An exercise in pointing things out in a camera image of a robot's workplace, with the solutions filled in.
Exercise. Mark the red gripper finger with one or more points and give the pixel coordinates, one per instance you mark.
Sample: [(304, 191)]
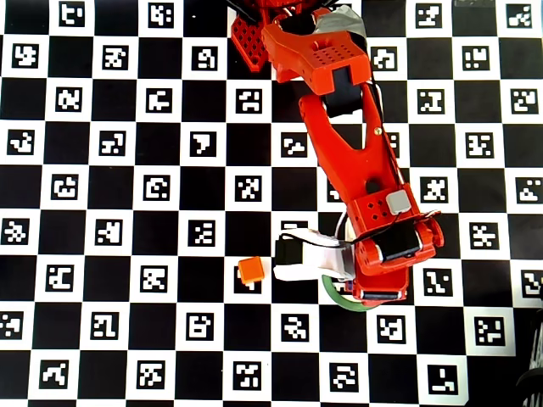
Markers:
[(382, 282)]

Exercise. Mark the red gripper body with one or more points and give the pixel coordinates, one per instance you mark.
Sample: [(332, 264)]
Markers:
[(381, 296)]

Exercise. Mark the red robot arm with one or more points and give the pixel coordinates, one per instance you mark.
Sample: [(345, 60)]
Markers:
[(348, 169)]

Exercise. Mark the orange cube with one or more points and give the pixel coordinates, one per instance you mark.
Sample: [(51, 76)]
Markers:
[(251, 269)]

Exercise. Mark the grey square pad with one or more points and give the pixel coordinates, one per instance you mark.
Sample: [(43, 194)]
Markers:
[(399, 202)]

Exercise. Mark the checkerboard marker mat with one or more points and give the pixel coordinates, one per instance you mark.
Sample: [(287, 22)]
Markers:
[(152, 326)]

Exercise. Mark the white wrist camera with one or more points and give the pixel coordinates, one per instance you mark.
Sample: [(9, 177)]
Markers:
[(314, 258)]

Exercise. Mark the grey duct tape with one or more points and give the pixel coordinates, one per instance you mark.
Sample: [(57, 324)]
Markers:
[(339, 21)]

